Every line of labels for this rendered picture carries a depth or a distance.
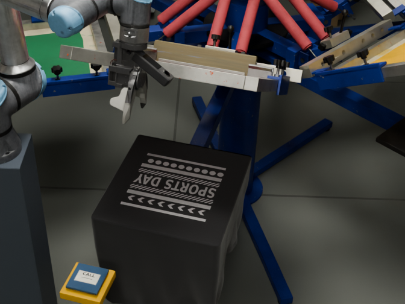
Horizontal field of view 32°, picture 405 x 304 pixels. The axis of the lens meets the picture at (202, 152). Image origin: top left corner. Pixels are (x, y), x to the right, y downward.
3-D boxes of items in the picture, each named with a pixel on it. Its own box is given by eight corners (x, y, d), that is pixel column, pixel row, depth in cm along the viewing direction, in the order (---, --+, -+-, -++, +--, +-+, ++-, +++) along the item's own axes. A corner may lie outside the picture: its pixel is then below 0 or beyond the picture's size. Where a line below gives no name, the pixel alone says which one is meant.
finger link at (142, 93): (129, 96, 199) (124, 75, 191) (149, 100, 198) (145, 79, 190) (126, 105, 197) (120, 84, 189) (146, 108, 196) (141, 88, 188)
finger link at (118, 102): (106, 120, 184) (116, 87, 186) (128, 125, 183) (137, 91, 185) (103, 117, 181) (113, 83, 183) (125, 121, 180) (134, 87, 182)
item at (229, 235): (216, 325, 255) (221, 242, 229) (205, 323, 256) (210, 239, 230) (244, 237, 290) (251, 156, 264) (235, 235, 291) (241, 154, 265)
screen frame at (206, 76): (256, 91, 194) (258, 78, 193) (58, 57, 205) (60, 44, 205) (284, 90, 270) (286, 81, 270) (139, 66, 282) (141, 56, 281)
